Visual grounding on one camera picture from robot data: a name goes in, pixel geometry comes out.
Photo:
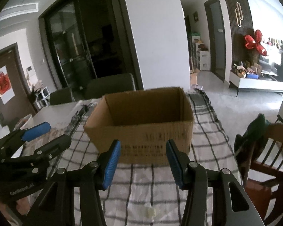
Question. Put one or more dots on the dark green garment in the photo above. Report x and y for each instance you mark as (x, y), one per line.
(251, 144)

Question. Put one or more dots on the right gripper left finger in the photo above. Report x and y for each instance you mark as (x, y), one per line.
(107, 163)

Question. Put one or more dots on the red bow balloon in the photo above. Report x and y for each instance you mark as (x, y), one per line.
(255, 43)

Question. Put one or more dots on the white floral bowl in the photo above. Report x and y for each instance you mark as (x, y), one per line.
(25, 123)

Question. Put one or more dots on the checkered white tablecloth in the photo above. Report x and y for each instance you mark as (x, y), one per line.
(147, 194)

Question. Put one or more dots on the wooden chair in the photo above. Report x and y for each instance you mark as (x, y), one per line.
(267, 196)

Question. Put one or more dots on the brown cardboard box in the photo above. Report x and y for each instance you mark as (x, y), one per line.
(143, 121)

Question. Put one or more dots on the floral patterned placemat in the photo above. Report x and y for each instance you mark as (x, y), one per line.
(31, 146)

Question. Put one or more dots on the red fu door poster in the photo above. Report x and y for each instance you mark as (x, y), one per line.
(6, 89)

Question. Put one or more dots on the white low tv cabinet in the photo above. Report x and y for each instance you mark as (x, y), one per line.
(248, 84)

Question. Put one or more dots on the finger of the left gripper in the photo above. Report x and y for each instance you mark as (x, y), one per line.
(16, 139)
(45, 153)

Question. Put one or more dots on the dark upholstered chair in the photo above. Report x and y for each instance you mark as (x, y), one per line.
(61, 96)
(110, 84)

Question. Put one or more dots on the white shelf cart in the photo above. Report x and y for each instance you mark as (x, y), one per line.
(200, 53)

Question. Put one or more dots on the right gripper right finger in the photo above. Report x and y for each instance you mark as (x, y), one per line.
(179, 162)

